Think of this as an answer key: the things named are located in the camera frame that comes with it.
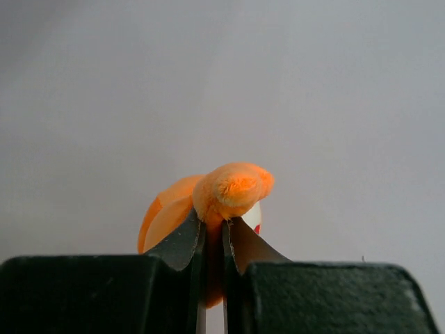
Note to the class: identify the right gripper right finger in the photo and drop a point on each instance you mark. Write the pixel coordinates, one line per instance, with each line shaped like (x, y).
(265, 292)

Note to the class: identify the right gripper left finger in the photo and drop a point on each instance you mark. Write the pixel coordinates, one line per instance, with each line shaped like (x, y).
(160, 291)

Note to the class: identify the orange shark plush back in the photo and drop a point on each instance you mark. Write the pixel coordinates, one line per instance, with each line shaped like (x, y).
(231, 190)

